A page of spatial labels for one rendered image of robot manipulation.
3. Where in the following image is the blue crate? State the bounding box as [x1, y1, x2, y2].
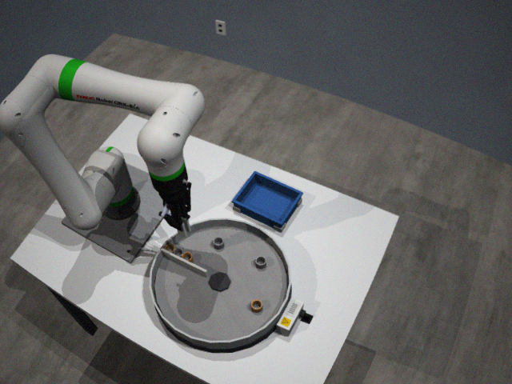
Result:
[232, 171, 303, 233]

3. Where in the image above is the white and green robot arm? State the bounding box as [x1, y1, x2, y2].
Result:
[0, 54, 205, 230]

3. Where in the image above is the bronze bushing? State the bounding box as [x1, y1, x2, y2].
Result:
[251, 299, 262, 313]
[165, 244, 175, 254]
[182, 252, 194, 263]

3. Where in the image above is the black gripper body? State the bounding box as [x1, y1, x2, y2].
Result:
[158, 185, 187, 210]

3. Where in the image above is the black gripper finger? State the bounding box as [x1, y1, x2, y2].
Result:
[158, 200, 187, 238]
[180, 182, 191, 232]

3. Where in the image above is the grey metal bushing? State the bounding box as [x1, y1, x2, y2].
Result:
[255, 256, 266, 269]
[174, 248, 184, 258]
[213, 237, 224, 250]

